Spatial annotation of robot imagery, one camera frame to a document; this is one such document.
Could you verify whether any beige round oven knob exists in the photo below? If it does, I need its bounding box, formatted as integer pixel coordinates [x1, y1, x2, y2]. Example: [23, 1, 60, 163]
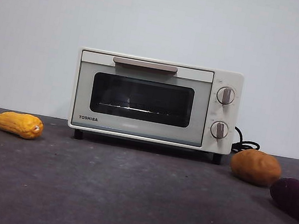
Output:
[214, 85, 237, 107]
[208, 119, 231, 141]

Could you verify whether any glass oven door with handle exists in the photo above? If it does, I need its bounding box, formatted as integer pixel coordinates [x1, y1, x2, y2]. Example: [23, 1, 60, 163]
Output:
[69, 49, 215, 148]

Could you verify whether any black oven power cable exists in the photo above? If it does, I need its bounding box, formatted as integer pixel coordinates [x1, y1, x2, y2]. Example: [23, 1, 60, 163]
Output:
[230, 126, 263, 157]

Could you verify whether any yellow corn cob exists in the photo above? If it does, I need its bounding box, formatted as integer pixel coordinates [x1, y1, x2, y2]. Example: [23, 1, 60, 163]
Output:
[0, 109, 46, 142]

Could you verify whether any metal wire oven rack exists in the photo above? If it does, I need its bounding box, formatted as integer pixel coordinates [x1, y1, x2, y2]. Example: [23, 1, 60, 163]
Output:
[97, 100, 182, 121]

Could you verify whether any cream Toshiba toaster oven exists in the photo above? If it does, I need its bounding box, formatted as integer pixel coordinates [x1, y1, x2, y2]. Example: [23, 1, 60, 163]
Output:
[64, 44, 245, 167]

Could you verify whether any brown potato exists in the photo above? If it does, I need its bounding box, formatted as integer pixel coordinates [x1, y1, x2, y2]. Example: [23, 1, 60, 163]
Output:
[227, 145, 285, 190]

